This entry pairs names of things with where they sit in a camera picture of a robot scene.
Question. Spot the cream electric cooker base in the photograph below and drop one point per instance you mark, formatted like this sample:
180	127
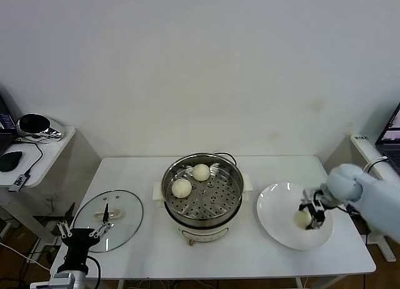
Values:
203	232

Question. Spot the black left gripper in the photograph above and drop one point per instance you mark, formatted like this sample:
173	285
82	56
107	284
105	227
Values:
78	242

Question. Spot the white work table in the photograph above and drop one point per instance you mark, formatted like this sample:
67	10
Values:
140	176

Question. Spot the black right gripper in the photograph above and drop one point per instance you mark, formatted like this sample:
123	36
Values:
319	201

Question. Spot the white side desk with mouse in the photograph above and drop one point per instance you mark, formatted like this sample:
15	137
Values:
53	154

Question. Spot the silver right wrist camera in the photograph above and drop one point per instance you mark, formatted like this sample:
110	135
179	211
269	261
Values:
308	195

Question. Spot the chrome rounded headset device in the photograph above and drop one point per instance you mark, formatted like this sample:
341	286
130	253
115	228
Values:
47	132

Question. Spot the black laptop beside mouse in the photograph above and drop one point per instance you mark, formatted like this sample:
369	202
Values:
6	120

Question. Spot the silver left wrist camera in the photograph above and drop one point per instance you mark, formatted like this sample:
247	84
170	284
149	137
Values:
62	279

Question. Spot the black laptop beside label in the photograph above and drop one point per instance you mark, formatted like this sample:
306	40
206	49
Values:
389	145

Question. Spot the black computer mouse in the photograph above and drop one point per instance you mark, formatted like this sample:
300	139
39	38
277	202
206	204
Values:
11	160

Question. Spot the white wall socket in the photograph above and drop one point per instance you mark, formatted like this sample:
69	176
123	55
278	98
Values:
51	199

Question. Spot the round glass pot lid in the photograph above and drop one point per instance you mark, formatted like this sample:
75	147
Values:
125	201

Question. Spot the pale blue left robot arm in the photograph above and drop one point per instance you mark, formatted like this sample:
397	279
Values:
80	281

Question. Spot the white side desk with label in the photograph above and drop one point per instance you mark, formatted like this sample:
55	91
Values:
359	148

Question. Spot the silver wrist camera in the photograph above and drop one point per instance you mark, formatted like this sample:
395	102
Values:
308	195
62	279

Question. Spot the small printed desk label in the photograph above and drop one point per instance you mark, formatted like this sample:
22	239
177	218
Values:
362	138

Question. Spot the white steamed baozi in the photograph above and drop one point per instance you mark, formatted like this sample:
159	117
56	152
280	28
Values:
301	219
201	171
181	188

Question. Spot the small grey usb hub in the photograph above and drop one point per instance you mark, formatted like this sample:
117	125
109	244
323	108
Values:
18	181

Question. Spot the large white plate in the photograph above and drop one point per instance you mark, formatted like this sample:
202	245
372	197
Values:
278	214

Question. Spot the perforated steel steamer basket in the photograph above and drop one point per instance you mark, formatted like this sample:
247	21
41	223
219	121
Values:
218	182

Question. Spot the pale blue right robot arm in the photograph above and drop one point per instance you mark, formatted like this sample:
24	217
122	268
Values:
375	201

